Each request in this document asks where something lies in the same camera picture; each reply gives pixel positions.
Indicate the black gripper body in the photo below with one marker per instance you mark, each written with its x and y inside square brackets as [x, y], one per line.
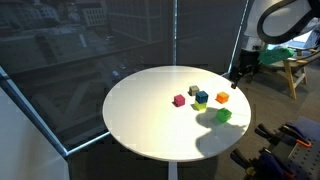
[248, 63]

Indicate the green block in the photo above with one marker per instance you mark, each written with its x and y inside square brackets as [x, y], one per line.
[223, 115]

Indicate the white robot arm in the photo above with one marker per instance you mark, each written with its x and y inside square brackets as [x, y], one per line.
[286, 20]

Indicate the orange block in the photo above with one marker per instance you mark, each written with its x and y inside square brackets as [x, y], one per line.
[222, 97]

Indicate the blue block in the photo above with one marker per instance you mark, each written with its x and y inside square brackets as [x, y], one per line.
[201, 97]

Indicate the grey block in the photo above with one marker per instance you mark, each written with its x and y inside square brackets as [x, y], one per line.
[193, 90]

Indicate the yellow-green block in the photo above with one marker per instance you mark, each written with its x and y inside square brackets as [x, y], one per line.
[200, 106]

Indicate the pink block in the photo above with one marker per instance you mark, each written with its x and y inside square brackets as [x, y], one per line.
[179, 100]

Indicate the grey metal window mullion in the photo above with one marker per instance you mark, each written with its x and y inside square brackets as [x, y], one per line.
[239, 33]
[175, 33]
[33, 114]

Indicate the wooden chair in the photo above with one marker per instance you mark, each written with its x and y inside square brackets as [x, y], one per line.
[289, 76]

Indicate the black clamp with orange tip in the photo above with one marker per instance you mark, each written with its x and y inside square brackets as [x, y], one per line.
[271, 135]

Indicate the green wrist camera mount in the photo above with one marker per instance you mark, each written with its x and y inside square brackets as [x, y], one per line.
[275, 56]

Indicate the white table pedestal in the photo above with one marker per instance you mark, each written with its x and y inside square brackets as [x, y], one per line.
[173, 171]

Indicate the grey metal window floor rail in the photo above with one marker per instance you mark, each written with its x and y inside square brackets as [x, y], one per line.
[86, 144]

